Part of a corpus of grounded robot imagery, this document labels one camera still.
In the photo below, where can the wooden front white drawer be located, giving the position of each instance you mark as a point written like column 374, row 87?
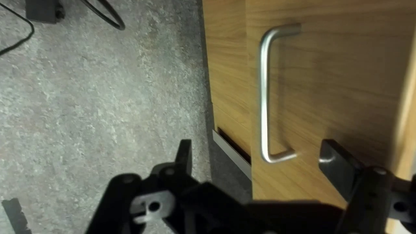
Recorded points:
column 286, row 74

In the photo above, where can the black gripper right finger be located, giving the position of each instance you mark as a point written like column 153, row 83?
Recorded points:
column 340, row 168

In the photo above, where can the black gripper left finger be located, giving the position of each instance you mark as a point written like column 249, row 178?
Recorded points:
column 183, row 157

